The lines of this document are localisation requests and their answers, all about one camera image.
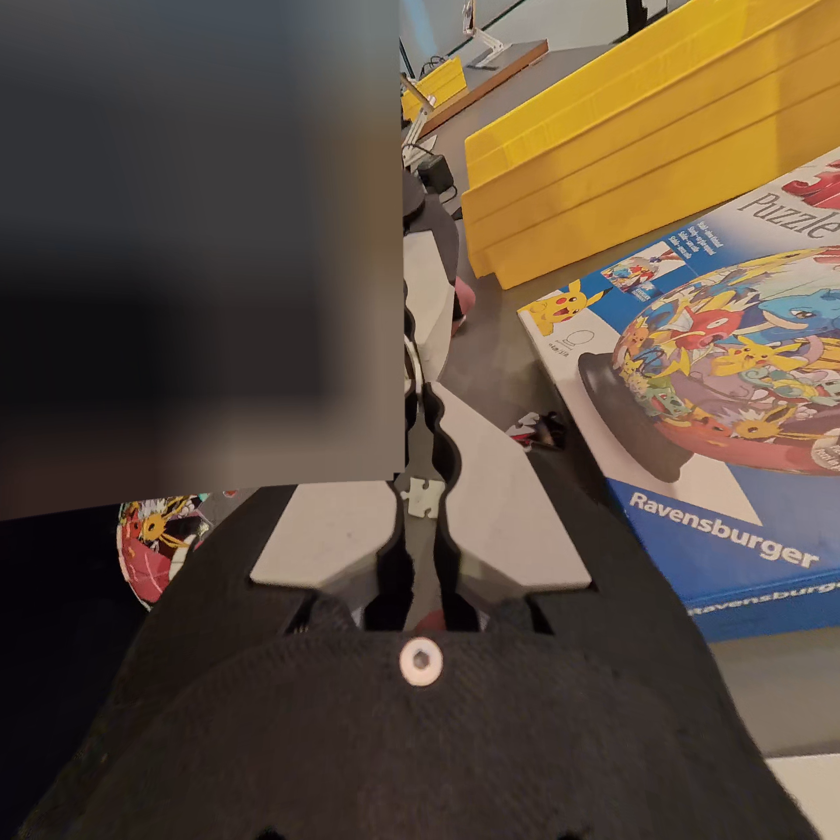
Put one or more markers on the small yellow bin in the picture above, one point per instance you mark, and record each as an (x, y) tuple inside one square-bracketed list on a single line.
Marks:
[(443, 82)]

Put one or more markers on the person's left hand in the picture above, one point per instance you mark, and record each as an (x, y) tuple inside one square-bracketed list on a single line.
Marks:
[(464, 298)]

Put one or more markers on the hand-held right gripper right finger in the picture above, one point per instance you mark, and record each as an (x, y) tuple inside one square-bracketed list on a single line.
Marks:
[(518, 525)]

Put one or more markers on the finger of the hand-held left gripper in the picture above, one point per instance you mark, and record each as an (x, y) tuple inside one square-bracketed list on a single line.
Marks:
[(430, 295)]

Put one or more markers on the white desk stand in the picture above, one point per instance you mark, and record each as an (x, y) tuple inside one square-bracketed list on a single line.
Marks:
[(489, 43)]

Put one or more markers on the white puzzle piece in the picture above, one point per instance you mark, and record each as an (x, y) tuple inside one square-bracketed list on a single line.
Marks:
[(421, 499)]

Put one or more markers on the black post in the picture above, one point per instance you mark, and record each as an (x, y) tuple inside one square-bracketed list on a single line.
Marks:
[(635, 16)]

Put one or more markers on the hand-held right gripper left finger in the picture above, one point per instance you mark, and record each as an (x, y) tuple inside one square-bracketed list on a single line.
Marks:
[(321, 538)]

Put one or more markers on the brown edged table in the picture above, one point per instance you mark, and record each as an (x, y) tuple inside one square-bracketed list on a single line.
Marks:
[(505, 62)]

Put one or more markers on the blue puzzle box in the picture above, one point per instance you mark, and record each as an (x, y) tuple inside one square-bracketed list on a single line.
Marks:
[(722, 544)]

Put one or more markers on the colourful puzzle ball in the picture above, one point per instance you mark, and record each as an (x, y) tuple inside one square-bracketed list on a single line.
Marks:
[(154, 544)]

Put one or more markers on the black power adapter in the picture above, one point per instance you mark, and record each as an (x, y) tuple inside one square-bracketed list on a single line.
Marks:
[(436, 174)]

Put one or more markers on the black red puzzle piece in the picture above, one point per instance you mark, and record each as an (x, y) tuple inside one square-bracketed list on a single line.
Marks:
[(528, 426)]

